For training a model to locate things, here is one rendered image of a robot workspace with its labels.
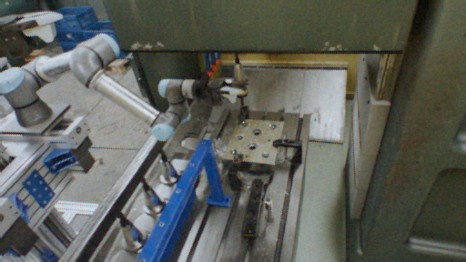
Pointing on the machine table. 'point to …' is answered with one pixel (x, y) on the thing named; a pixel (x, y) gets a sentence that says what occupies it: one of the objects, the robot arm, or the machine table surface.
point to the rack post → (215, 183)
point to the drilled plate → (255, 145)
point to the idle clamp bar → (254, 210)
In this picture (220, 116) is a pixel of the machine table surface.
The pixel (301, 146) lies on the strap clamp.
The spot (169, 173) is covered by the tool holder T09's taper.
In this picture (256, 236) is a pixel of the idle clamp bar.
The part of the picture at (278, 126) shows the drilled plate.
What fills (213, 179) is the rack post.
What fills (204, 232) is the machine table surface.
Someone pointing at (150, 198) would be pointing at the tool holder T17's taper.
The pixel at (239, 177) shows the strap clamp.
